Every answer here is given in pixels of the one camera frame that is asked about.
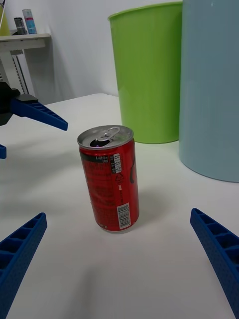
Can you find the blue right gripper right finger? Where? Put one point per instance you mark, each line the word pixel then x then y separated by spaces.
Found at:
pixel 221 251

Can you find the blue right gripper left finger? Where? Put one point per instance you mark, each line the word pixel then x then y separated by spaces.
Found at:
pixel 17 259

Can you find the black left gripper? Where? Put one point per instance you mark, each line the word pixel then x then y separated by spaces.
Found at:
pixel 6 104

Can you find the black drink can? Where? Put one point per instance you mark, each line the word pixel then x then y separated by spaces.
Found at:
pixel 20 26

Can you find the pale blue plastic bin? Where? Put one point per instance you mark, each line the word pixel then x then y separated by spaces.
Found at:
pixel 211 87

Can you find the red drink can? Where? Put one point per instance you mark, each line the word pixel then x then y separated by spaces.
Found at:
pixel 109 184

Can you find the white can with blue label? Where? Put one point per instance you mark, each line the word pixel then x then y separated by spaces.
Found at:
pixel 30 22

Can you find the green plastic bin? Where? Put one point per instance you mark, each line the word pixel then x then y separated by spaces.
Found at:
pixel 147 74

